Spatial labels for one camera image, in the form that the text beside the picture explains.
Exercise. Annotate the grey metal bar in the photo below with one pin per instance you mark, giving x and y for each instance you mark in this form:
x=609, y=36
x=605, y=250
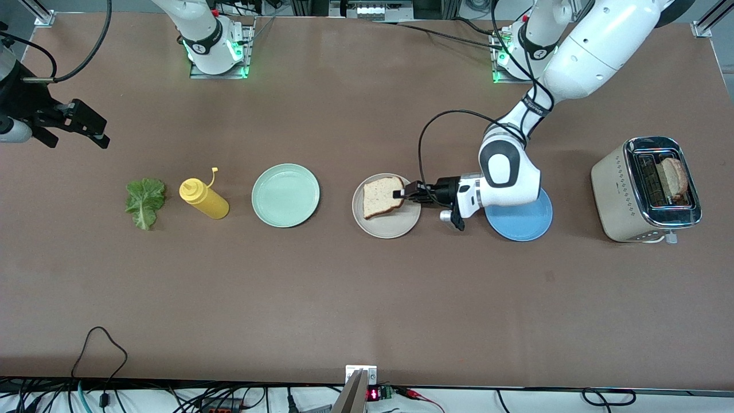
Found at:
x=351, y=398

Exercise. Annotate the white power strip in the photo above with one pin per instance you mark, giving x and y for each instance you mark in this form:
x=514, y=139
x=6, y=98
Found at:
x=370, y=10

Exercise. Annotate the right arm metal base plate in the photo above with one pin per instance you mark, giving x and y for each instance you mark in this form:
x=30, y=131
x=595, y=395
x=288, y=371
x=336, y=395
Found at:
x=248, y=57

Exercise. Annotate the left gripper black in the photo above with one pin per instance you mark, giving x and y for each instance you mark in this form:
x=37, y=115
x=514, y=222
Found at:
x=442, y=190

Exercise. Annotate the aluminium frame bracket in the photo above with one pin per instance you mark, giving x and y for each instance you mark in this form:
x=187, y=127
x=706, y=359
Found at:
x=43, y=17
x=704, y=28

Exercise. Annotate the light green plate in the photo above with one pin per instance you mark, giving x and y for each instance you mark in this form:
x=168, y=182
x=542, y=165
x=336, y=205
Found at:
x=285, y=195

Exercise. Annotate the beige plate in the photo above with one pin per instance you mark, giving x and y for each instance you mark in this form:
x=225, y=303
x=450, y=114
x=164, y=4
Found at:
x=395, y=228

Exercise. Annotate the toasted bread slice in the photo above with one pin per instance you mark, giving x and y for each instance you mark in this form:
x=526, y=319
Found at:
x=378, y=198
x=676, y=178

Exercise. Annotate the small metal bracket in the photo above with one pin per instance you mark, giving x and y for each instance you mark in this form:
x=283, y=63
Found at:
x=370, y=376

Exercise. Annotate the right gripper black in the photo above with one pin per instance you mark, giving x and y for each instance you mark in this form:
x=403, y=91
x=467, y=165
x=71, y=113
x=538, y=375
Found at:
x=26, y=102

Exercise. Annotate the yellow squeeze bottle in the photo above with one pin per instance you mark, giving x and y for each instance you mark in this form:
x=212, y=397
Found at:
x=206, y=201

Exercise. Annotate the green lettuce leaf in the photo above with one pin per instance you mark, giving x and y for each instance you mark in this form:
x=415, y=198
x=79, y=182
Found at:
x=143, y=198

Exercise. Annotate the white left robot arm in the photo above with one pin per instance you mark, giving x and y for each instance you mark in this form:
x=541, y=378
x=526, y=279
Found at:
x=596, y=51

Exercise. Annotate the red digit display module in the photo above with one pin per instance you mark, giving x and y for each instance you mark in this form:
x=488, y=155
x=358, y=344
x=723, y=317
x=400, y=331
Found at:
x=375, y=394

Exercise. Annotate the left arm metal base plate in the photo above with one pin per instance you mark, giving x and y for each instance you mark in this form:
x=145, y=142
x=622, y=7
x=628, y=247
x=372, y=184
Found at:
x=516, y=81

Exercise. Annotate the blue plate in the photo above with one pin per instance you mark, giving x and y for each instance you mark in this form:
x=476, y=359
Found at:
x=519, y=226

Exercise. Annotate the beige chrome toaster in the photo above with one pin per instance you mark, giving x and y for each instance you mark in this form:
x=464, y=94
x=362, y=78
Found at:
x=613, y=195

